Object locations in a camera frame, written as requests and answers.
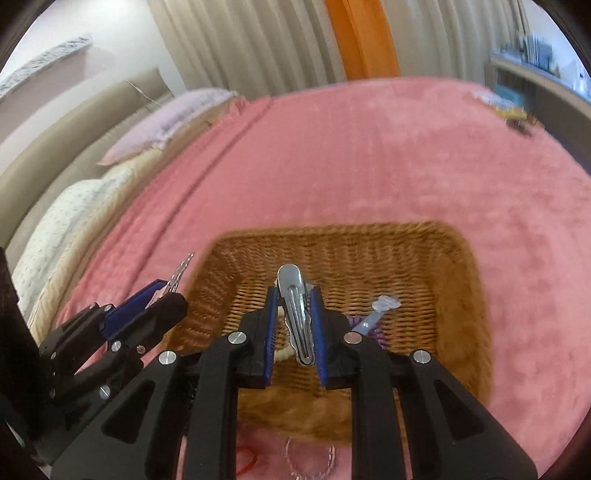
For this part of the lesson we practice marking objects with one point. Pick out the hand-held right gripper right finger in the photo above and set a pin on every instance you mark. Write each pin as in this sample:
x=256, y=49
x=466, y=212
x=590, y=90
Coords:
x=317, y=332

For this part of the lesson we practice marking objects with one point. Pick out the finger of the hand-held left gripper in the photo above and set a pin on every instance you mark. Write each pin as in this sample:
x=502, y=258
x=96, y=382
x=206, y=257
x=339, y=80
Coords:
x=159, y=316
x=131, y=307

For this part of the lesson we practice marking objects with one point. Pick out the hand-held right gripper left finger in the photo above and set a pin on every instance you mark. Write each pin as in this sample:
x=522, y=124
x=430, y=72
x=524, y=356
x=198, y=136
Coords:
x=271, y=332

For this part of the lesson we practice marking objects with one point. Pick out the silver metal hair clip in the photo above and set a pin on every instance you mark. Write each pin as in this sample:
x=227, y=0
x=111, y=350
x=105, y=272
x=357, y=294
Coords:
x=295, y=314

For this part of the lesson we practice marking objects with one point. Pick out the silver rhinestone hair clip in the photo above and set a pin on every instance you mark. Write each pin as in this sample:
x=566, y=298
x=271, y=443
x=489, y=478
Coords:
x=178, y=274

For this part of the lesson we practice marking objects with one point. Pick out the woven wicker basket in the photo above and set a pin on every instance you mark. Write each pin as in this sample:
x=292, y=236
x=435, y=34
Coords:
x=369, y=258

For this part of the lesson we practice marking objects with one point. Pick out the light blue hair clip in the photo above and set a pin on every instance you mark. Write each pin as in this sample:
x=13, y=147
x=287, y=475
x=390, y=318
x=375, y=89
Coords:
x=367, y=323

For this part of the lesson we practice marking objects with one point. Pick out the purple scrunchie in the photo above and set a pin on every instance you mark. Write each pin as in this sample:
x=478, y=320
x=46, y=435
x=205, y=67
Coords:
x=379, y=339

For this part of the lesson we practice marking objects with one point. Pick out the white floral pillow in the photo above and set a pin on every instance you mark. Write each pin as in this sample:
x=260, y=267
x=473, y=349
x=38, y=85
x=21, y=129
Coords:
x=60, y=221

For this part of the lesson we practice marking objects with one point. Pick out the red elastic band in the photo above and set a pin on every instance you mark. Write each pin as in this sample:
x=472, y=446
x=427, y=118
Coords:
x=251, y=459

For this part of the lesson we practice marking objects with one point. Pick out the pink blanket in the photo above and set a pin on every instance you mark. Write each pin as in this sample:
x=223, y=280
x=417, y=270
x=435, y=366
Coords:
x=369, y=161

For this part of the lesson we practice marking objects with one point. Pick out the beige upholstered headboard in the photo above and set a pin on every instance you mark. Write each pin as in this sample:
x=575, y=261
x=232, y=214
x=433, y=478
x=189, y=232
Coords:
x=69, y=134

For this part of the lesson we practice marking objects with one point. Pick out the lavender pillow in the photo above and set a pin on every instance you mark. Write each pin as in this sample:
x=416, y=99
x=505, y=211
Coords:
x=171, y=120

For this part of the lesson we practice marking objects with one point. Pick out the marble ledge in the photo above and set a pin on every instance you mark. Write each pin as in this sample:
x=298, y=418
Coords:
x=37, y=64

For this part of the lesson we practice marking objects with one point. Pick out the grey pleated curtain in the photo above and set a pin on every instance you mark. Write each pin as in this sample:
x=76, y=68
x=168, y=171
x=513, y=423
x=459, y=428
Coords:
x=258, y=41

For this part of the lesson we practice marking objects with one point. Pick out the orange curtain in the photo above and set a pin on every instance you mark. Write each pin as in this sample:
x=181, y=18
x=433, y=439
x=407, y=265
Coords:
x=360, y=37

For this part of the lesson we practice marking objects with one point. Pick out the row of books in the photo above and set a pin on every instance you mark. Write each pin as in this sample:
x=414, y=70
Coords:
x=535, y=50

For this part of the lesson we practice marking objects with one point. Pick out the grey wall shelf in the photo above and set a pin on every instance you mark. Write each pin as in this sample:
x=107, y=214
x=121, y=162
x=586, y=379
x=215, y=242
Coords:
x=545, y=87

